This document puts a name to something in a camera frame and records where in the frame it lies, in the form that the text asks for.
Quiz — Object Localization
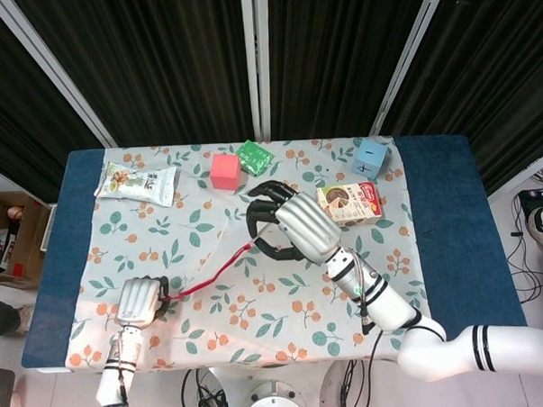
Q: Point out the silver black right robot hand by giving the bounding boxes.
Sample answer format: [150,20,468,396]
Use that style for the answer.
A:
[243,176,344,268]

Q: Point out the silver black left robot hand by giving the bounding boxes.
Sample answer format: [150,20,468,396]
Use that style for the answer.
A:
[113,274,174,331]

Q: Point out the clear plastic bag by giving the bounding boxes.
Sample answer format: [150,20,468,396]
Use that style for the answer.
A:
[154,214,276,309]

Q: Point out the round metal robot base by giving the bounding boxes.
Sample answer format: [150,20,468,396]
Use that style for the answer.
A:
[205,360,340,407]

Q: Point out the white biscuit box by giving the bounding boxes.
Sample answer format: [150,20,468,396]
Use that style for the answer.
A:
[316,181,385,231]

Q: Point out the green sachet packet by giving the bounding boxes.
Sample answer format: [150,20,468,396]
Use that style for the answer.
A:
[234,139,276,177]

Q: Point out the floral fruit-print tablecloth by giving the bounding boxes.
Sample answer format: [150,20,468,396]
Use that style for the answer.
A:
[57,132,437,374]

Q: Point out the light blue foam cube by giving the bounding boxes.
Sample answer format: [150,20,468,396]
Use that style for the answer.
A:
[350,137,390,182]

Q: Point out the red foam cube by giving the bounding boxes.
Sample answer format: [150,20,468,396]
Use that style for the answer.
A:
[208,151,244,191]

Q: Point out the white snack pouch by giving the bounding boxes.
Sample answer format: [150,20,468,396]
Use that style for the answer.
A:
[91,158,180,213]

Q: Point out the brown cardboard box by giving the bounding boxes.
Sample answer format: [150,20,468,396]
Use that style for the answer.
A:
[0,190,56,293]

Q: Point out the blue padded table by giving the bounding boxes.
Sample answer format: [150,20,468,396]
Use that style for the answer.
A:
[11,130,529,375]

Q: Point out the black pleated curtain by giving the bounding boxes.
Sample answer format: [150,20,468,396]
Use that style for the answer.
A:
[0,0,543,217]

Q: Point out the black cable bundle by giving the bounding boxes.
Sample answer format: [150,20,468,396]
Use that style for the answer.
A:
[178,366,232,407]

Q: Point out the white upright frame post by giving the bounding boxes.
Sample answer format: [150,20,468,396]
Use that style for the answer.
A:
[240,0,275,143]

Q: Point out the white slanted frame post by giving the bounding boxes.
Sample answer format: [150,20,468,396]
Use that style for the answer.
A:
[0,0,120,155]
[364,0,457,135]

